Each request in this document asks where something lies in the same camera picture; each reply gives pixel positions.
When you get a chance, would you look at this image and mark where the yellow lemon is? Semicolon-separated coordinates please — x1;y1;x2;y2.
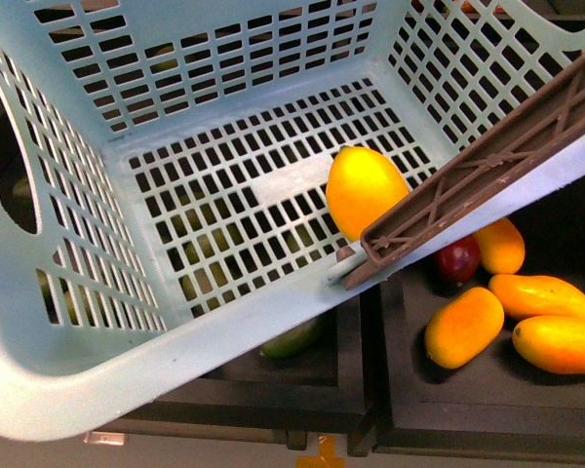
326;146;410;242

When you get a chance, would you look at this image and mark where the light blue plastic basket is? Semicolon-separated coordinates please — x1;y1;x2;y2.
0;1;585;442

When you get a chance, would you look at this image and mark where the green mango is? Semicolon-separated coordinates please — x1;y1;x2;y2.
260;316;324;360

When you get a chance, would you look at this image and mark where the dark red mango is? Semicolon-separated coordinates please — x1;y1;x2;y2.
433;235;481;285

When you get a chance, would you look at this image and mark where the yellow mango behind basket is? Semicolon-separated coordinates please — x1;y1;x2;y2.
473;217;526;275

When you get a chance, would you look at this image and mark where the black display crate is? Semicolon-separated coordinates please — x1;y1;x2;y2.
77;165;585;467

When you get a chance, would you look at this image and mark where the orange floor tape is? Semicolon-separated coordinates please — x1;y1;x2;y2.
295;435;346;468

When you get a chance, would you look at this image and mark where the brown basket handle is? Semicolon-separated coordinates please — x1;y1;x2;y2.
327;51;585;290

